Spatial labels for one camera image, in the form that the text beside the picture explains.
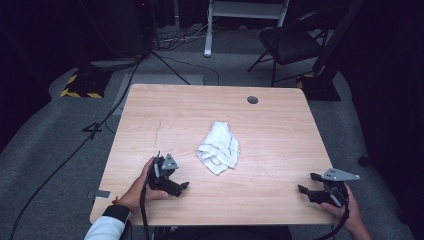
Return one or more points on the black slanted stand post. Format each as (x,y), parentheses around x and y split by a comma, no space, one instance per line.
(336,36)

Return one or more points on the black folding chair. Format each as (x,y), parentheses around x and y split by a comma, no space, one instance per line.
(290,43)

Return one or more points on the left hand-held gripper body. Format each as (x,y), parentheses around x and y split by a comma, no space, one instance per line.
(163,170)

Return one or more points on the striped black stand base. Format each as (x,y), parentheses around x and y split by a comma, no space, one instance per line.
(86,85)
(320,88)

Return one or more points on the red wristband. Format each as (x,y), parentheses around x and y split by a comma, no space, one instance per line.
(116,201)

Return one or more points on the grey table grommet cap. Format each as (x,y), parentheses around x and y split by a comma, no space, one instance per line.
(252,100)

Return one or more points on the dark cabinet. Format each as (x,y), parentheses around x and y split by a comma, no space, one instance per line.
(116,26)

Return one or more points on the white desk frame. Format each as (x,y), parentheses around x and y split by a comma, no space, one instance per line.
(243,13)

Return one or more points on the person's right hand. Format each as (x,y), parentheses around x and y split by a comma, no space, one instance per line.
(350,216)

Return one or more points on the person's dark lap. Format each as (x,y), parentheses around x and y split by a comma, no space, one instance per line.
(226,234)

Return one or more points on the white cloth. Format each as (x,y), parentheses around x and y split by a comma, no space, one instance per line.
(220,146)

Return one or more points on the person's left hand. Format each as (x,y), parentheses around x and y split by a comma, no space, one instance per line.
(136,193)

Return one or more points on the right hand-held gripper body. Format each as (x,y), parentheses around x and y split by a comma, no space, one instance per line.
(335,186)

